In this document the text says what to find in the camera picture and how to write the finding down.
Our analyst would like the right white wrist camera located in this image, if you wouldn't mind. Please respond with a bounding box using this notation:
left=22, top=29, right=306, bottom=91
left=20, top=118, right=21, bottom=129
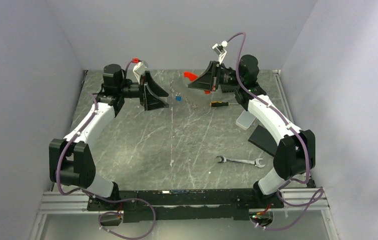
left=212, top=40, right=228, bottom=64

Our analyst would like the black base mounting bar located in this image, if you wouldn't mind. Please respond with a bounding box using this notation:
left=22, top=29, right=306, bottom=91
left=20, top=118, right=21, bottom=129
left=87, top=188, right=284, bottom=223

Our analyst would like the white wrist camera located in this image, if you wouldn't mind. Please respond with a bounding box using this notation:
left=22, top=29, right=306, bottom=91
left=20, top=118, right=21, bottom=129
left=132, top=58, right=148, bottom=84
left=212, top=40, right=228, bottom=64

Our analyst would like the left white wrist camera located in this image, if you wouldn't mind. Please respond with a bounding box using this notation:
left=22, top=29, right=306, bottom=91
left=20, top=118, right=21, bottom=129
left=132, top=58, right=148, bottom=84

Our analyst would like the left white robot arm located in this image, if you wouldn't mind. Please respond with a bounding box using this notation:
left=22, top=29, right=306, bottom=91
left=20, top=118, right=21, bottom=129
left=49, top=58, right=169, bottom=210

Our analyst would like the silver combination wrench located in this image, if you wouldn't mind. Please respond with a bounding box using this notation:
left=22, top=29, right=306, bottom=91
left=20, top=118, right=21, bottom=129
left=216, top=155, right=266, bottom=168

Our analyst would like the yellow black screwdriver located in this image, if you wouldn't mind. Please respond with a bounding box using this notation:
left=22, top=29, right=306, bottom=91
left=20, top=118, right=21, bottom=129
left=210, top=101, right=244, bottom=108

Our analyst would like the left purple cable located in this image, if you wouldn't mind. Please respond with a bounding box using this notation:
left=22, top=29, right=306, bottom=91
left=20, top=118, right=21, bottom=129
left=57, top=59, right=157, bottom=240

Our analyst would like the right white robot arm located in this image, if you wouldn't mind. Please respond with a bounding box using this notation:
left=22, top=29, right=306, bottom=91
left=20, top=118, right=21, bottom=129
left=183, top=54, right=315, bottom=208

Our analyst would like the aluminium frame rail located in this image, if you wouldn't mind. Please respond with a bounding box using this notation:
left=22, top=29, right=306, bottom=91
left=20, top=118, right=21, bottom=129
left=30, top=188, right=339, bottom=240

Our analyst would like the black flat plate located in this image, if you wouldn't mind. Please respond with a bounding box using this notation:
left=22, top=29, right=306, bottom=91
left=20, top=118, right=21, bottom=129
left=248, top=125, right=277, bottom=157

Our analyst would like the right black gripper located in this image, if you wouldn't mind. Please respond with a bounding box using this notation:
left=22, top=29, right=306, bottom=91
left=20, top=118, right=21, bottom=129
left=188, top=61, right=243, bottom=92

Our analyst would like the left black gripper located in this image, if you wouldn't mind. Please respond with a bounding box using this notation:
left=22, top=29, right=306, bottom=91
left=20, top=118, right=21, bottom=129
left=118, top=71, right=169, bottom=111

